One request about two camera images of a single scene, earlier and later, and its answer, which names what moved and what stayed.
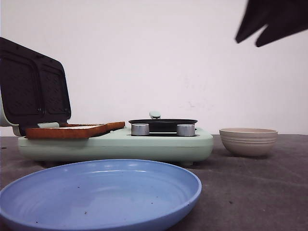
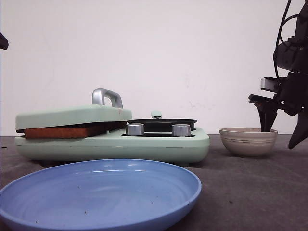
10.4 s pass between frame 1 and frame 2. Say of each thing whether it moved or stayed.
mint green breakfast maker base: stayed
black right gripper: moved
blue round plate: stayed
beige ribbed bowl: stayed
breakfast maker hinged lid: moved
